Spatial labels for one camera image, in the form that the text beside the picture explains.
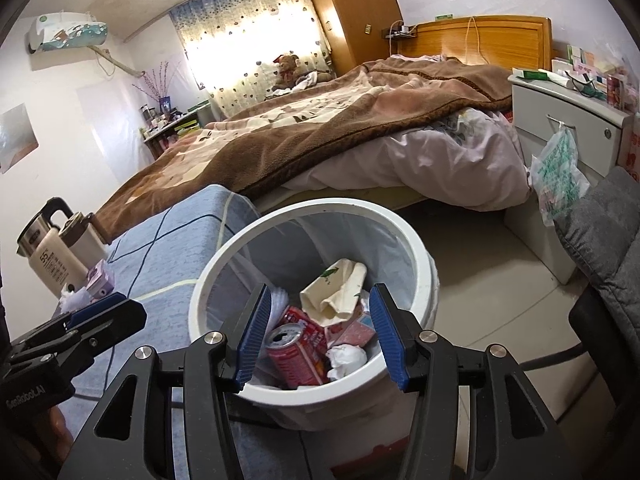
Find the purple blueberry milk carton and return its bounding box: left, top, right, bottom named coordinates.
left=86, top=260, right=115, bottom=299

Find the pink strawberry milk carton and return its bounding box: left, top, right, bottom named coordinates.
left=324, top=304, right=375, bottom=348

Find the white tissue ball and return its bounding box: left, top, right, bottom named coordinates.
left=326, top=344, right=368, bottom=382

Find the red cartoon drink can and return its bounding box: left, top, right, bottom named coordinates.
left=265, top=306, right=328, bottom=389

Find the beige paper bag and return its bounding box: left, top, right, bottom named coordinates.
left=299, top=258, right=368, bottom=327

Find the white tissue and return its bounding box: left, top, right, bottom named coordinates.
left=58, top=287, right=93, bottom=313

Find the white round trash bin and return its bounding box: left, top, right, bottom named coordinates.
left=189, top=198, right=439, bottom=431

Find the person's left hand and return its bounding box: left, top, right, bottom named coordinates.
left=13, top=406, right=74, bottom=465

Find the white electric kettle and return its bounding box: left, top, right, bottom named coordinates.
left=16, top=197, right=88, bottom=298

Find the white brown-lidded mug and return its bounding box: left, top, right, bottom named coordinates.
left=60, top=212, right=107, bottom=269

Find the blue plaid tablecloth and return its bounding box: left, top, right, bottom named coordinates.
left=61, top=185, right=312, bottom=479

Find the cluttered desk shelf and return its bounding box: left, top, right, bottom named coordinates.
left=142, top=101, right=217, bottom=159

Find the pink bed sheet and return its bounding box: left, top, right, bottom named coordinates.
left=282, top=108, right=530, bottom=210

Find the brown fleece blanket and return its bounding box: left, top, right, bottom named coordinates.
left=94, top=58, right=512, bottom=242

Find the green printed plastic bag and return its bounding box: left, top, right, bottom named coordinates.
left=529, top=122, right=590, bottom=228

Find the purple branch decoration vase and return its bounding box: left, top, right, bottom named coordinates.
left=132, top=61, right=178, bottom=114

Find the white nightstand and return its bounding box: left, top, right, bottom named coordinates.
left=506, top=68, right=634, bottom=284

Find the brown teddy bear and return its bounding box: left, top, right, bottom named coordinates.
left=272, top=53, right=334, bottom=90

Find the heart patterned curtain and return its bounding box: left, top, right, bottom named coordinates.
left=169, top=0, right=333, bottom=117

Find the wooden headboard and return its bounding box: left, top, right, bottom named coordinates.
left=395, top=15, right=553, bottom=70

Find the wooden wardrobe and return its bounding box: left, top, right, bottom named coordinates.
left=312, top=0, right=401, bottom=75

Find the silver wall mirror sheet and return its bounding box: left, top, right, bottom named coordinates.
left=0, top=104, right=39, bottom=174

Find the wall air conditioner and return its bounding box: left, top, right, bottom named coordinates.
left=27, top=11, right=108, bottom=54

